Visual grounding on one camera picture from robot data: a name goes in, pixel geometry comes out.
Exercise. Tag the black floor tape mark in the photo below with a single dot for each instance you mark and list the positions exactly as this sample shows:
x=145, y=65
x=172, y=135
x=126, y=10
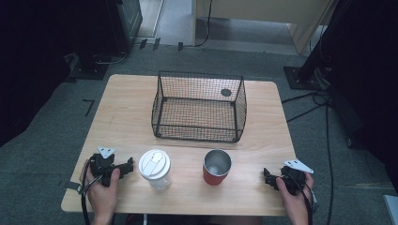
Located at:
x=156, y=43
x=180, y=46
x=143, y=43

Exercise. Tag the person's right hand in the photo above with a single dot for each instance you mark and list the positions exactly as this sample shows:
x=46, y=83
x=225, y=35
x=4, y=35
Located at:
x=295, y=204

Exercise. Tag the black equipment cabinet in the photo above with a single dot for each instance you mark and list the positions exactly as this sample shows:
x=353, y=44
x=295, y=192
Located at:
x=125, y=22

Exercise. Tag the black stand base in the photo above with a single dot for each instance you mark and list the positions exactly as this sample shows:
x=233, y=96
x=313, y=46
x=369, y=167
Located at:
x=89, y=70

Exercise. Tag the dark curtain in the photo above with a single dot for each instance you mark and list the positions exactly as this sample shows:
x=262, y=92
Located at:
x=28, y=68
x=372, y=93

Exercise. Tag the black angled floor tape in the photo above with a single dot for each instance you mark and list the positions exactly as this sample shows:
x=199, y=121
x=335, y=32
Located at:
x=89, y=106

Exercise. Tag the clear cup with white lid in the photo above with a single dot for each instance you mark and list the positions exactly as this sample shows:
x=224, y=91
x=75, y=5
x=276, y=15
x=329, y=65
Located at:
x=155, y=170

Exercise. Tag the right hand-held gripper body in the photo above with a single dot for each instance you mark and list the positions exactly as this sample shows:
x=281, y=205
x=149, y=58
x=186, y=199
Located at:
x=294, y=179

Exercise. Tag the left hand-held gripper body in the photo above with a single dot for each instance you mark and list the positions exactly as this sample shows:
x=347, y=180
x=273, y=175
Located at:
x=101, y=165

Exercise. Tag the person's left hand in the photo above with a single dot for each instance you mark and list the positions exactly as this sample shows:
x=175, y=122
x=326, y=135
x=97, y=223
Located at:
x=103, y=198

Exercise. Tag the white table leg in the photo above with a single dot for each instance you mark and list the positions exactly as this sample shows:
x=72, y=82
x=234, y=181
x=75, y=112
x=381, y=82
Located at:
x=145, y=220

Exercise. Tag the black metal stand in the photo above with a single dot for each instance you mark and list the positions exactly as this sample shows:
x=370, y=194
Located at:
x=309, y=72

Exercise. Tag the white box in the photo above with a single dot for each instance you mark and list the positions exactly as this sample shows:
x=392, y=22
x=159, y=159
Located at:
x=391, y=211

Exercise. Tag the red metal cup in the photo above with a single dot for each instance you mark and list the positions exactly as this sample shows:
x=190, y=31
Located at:
x=216, y=175

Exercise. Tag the light wooden cabinet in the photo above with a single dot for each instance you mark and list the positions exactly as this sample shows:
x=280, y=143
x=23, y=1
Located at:
x=266, y=11

